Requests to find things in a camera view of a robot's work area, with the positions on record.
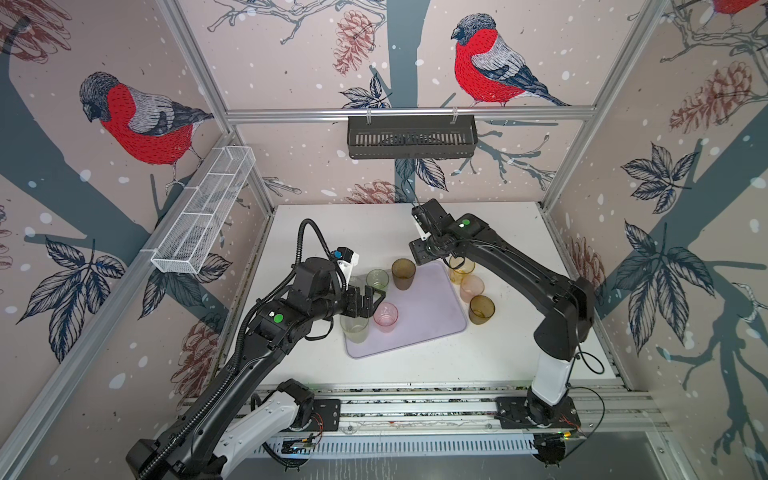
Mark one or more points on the pale green textured glass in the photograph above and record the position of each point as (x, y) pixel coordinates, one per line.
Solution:
(358, 282)

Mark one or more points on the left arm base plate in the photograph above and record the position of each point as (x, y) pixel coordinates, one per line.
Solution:
(321, 415)

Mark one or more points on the lilac plastic tray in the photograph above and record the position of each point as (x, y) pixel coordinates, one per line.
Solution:
(428, 310)

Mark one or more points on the green circuit board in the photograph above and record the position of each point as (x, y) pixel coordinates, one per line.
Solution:
(298, 447)

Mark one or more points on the pink clear glass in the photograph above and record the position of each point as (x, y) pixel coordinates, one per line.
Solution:
(386, 317)

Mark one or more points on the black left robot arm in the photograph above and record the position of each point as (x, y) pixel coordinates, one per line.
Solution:
(209, 441)

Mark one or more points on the brown textured short glass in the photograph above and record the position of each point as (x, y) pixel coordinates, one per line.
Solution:
(481, 309)

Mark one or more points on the black wall basket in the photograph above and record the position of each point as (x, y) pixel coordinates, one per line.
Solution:
(412, 137)

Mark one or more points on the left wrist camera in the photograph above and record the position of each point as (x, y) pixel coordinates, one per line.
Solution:
(346, 260)

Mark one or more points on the aluminium mounting rail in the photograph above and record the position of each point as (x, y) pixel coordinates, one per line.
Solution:
(603, 405)

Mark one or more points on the clear green glass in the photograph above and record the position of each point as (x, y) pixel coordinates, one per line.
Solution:
(378, 279)

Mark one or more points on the yellow clear glass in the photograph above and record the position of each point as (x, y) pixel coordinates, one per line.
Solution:
(459, 268)

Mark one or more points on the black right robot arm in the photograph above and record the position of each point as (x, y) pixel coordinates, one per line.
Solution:
(567, 306)

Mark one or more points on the brown textured tall glass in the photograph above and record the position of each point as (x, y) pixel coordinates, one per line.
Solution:
(403, 273)

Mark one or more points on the pink frosted glass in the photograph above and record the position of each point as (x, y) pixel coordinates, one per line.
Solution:
(470, 287)

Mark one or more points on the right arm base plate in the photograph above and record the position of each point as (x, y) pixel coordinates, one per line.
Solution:
(518, 413)

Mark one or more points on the white wire mesh shelf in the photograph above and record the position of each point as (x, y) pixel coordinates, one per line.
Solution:
(193, 233)

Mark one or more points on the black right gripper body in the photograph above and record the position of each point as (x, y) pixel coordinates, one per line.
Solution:
(427, 249)

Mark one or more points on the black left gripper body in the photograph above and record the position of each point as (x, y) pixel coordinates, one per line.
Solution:
(352, 307)

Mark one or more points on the pale green frosted tall glass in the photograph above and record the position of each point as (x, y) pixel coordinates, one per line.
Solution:
(355, 329)

